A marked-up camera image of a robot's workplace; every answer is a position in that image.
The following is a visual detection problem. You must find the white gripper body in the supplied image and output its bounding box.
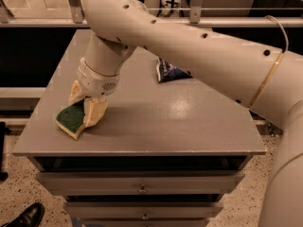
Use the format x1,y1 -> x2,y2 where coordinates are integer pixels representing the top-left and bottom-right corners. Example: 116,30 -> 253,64
77,58 -> 120,97

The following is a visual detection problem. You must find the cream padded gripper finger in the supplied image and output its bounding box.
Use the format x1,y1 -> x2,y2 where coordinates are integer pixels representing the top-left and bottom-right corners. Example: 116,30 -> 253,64
83,96 -> 108,128
69,80 -> 85,105

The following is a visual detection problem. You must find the green and yellow sponge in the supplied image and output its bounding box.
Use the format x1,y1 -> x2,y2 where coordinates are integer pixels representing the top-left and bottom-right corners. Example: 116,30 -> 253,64
56,100 -> 84,140

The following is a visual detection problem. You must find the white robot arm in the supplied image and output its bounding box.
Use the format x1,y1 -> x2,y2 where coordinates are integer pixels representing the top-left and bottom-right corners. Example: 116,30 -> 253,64
77,0 -> 303,227

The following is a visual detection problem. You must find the metal railing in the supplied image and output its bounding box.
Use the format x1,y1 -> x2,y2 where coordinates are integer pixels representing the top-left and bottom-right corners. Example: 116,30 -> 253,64
1,0 -> 303,27

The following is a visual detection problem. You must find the blue chip bag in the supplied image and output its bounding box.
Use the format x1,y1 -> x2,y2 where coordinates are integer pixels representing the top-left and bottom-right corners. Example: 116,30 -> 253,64
156,58 -> 191,83

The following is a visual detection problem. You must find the upper grey drawer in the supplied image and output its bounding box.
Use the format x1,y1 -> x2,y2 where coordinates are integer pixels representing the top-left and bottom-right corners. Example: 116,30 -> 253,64
37,171 -> 244,196

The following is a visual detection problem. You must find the grey drawer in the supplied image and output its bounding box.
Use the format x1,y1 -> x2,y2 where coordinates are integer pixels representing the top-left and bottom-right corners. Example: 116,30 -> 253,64
37,171 -> 244,196
64,201 -> 223,220

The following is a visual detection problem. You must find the grey drawer cabinet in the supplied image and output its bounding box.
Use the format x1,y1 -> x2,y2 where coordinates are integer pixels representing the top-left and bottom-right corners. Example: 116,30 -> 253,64
13,30 -> 265,227

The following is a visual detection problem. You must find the lower grey drawer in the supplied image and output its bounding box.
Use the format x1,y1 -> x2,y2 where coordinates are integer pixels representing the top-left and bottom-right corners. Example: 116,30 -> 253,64
64,201 -> 223,220

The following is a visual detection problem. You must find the black leather shoe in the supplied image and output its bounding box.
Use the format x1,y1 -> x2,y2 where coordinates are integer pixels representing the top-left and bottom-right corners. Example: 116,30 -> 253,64
1,202 -> 45,227

